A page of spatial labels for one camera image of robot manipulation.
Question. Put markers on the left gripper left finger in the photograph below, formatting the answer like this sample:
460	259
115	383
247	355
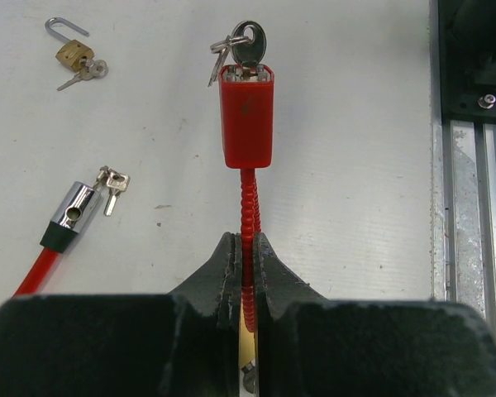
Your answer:
183	343

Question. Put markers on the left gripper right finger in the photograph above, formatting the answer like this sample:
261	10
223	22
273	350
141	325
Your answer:
308	345

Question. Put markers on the red thin-cable padlock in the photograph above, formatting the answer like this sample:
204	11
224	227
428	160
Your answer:
247	140

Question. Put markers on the silver keys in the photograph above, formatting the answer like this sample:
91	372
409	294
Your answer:
247	45

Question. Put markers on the open brass padlock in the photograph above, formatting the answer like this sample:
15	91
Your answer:
247	359

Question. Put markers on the small brass padlock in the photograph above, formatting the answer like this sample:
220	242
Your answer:
75	55

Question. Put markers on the thick red cable lock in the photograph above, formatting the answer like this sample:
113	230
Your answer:
69	220

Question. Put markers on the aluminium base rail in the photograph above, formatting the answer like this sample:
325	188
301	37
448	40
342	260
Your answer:
463	66

